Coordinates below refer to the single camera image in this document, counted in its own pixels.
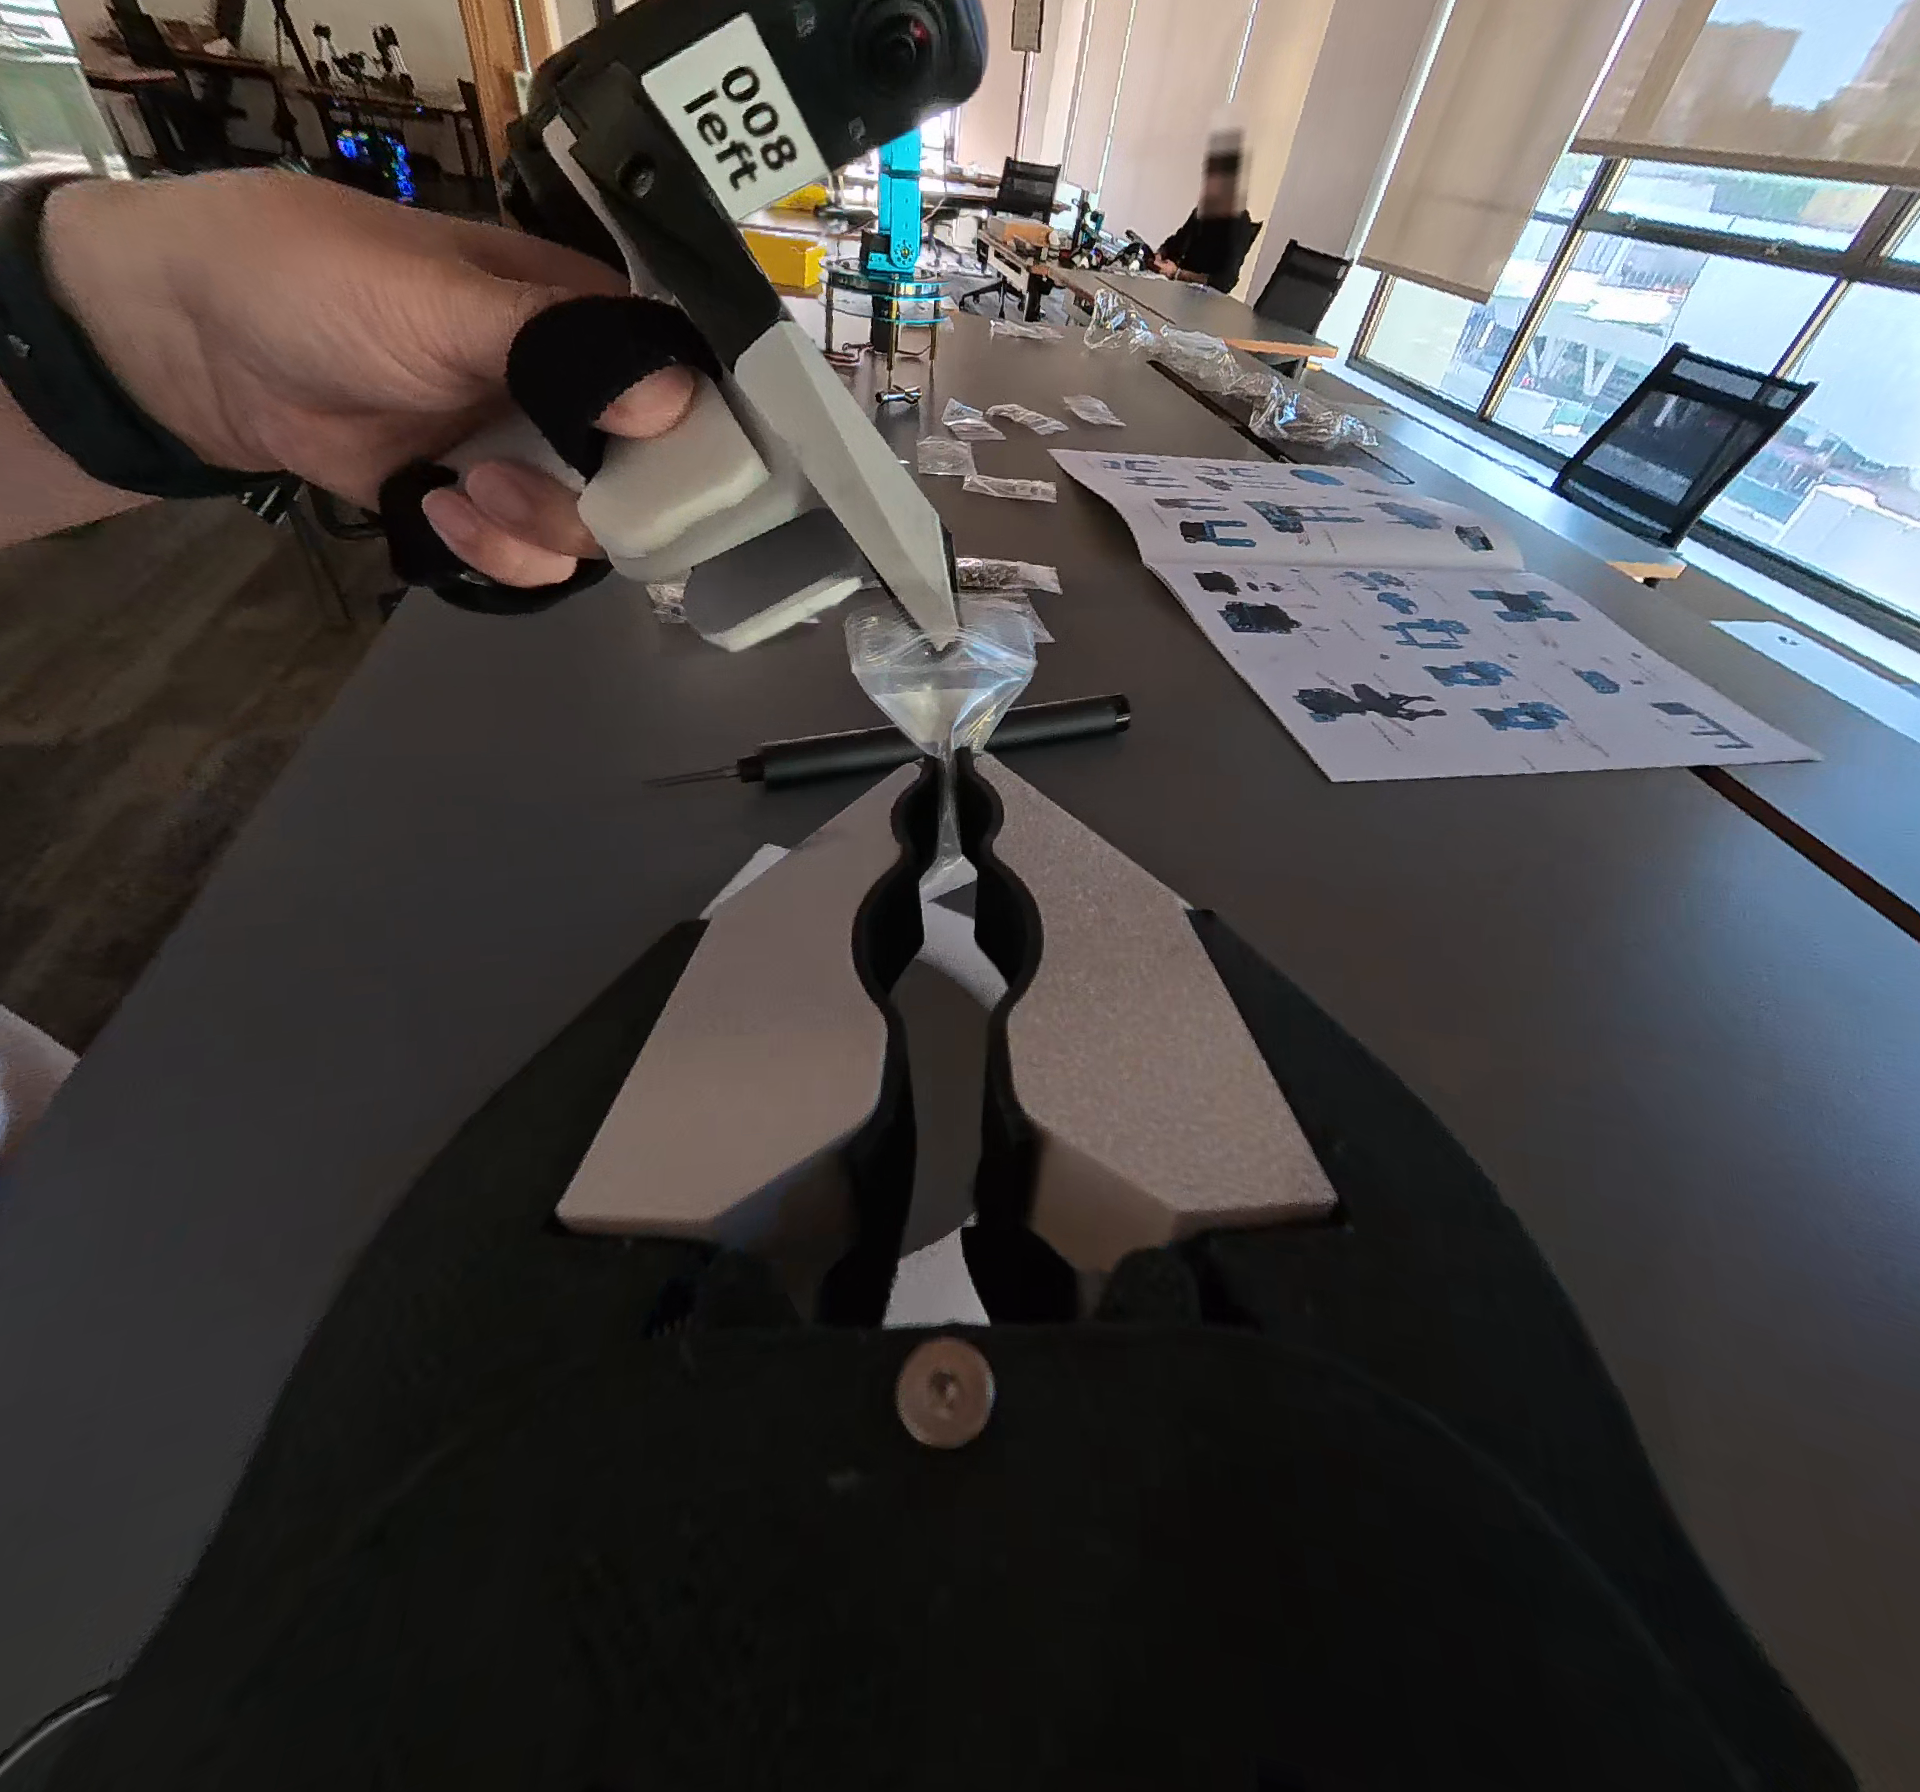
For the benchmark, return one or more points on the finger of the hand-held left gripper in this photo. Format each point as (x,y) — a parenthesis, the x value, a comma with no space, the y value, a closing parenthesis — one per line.
(838,457)
(780,590)

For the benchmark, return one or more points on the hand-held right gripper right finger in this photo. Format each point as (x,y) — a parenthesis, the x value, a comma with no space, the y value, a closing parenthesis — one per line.
(1157,1056)

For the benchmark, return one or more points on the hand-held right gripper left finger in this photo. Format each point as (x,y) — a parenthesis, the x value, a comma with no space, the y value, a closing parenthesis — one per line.
(734,1071)

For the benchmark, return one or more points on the single clear zip bag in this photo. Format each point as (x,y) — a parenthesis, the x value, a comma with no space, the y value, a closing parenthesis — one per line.
(939,689)

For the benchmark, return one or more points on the white foam piece with hole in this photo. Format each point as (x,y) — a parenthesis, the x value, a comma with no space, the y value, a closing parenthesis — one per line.
(961,960)

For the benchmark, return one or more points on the cyan hobby robot arm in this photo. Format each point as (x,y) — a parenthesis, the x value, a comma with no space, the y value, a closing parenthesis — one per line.
(900,230)

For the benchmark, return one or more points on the person's left forearm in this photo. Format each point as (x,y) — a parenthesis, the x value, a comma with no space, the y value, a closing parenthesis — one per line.
(38,485)

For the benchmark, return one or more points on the dark grey desk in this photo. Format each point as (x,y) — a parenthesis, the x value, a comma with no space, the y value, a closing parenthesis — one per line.
(1501,997)

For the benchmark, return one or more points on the person's left hand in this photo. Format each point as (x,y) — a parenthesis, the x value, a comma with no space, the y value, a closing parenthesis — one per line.
(304,322)

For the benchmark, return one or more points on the yellow storage bin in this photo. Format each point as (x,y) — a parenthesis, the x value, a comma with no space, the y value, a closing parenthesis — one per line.
(786,260)

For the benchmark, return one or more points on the scattered small hardware bags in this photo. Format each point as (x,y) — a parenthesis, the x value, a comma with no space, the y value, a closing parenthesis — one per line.
(961,447)

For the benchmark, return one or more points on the computer with coloured lights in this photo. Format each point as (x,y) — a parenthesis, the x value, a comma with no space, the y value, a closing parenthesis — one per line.
(375,168)

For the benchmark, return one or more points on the crumpled clear plastic wrap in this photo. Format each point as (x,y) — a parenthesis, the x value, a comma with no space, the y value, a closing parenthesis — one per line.
(1292,409)

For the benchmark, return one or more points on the open instruction booklet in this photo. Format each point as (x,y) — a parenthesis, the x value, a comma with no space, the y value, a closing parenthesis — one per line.
(1426,620)

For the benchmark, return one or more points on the black wristband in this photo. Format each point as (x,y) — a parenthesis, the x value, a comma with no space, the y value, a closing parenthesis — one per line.
(63,366)

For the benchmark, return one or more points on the beige roller blind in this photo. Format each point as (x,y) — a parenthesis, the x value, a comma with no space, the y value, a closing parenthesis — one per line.
(1501,99)

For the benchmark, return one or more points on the black mesh office chair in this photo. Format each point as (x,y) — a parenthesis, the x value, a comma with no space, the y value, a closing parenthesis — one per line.
(1683,440)

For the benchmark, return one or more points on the large window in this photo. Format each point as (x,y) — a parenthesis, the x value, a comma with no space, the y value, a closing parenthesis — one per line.
(1802,440)

